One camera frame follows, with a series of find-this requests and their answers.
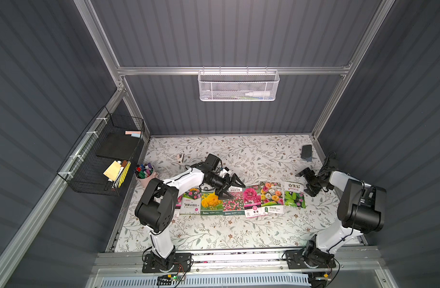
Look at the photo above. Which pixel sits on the pink carnation seed packet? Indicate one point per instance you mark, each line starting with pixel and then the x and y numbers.
pixel 252 202

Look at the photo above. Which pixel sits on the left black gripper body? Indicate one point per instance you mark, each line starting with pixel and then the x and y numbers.
pixel 227 183

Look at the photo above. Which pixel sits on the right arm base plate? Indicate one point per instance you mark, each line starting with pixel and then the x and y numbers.
pixel 300 259

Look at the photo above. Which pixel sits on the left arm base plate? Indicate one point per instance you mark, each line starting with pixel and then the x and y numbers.
pixel 176 262

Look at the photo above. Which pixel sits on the black wire wall basket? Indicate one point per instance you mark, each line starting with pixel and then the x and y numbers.
pixel 101 159

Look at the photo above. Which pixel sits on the pink marker cup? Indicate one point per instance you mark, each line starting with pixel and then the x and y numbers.
pixel 145 173

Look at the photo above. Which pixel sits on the multicolour roses seed packet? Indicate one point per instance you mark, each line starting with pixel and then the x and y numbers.
pixel 272 197

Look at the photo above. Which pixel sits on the white wire mesh basket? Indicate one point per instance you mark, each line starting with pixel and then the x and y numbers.
pixel 232 85

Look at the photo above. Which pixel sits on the black rectangular eraser block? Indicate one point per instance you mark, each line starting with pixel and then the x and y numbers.
pixel 306 153

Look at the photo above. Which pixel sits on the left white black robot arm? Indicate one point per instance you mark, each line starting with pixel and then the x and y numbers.
pixel 155 209

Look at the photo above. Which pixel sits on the black notebook in basket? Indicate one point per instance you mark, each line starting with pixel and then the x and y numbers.
pixel 118 147

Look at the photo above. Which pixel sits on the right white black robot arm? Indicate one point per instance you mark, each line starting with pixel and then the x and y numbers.
pixel 361 210

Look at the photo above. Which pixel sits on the yellow sunflower seed packet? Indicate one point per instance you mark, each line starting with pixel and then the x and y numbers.
pixel 211 205

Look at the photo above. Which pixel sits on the yellow sticky note pad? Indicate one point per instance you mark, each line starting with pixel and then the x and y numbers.
pixel 113 171

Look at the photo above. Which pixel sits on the small white pink clip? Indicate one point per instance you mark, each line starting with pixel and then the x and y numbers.
pixel 180 158

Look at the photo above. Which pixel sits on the red pink field seed packet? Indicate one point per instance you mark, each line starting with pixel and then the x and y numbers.
pixel 234 206

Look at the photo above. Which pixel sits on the green leaf seed packet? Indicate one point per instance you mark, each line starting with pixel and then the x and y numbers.
pixel 294 195

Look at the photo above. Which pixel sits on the mixed flowers pink label packet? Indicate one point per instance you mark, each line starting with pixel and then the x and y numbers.
pixel 191 202

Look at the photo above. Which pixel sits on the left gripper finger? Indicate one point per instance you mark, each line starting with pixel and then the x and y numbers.
pixel 236 182
pixel 223 193

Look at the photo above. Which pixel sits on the white bottle in basket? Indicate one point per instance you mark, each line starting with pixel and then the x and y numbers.
pixel 258 94

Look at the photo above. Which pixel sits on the purple pink flower seed packet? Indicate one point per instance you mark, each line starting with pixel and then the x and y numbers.
pixel 178 206

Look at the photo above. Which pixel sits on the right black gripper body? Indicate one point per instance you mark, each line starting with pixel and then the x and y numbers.
pixel 311 179

